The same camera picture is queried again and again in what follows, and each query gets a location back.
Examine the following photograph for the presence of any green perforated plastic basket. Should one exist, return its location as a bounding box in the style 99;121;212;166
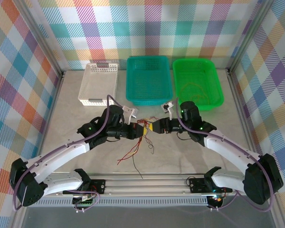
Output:
172;58;225;112

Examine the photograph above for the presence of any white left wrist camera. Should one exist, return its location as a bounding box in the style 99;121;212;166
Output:
122;105;140;119

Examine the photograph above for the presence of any teal perforated plastic basket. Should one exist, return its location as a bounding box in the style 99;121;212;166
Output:
125;56;174;107

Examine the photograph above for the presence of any aluminium frame post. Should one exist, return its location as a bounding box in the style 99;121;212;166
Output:
228;0;276;73
13;0;65;78

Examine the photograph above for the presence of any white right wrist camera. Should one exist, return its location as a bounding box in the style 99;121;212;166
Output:
161;101;174;121

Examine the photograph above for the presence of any grey slotted cable duct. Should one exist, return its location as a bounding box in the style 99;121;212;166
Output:
26;198;209;208

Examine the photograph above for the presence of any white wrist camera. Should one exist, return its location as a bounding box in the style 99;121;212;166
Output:
122;105;140;119
161;101;174;121

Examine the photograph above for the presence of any pile of coloured wires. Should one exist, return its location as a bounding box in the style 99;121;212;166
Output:
137;120;155;149

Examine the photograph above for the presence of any aluminium table side rail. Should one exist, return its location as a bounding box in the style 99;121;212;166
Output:
227;68;263;175
30;70;67;178

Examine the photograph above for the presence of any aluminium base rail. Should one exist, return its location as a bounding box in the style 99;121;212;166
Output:
16;172;279;198

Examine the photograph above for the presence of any white perforated plastic basket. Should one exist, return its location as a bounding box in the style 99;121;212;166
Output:
77;62;120;107

